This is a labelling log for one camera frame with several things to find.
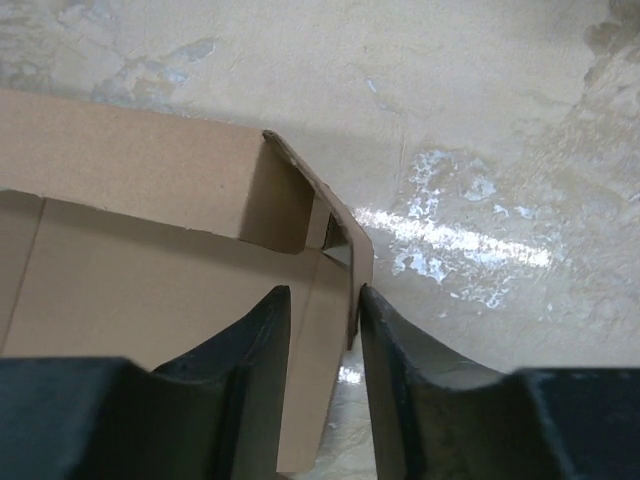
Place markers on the cardboard box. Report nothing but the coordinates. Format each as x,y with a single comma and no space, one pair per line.
129,233

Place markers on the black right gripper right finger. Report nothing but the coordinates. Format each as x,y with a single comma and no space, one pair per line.
437,415

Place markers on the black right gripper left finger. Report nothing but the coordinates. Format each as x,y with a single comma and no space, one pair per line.
213,412

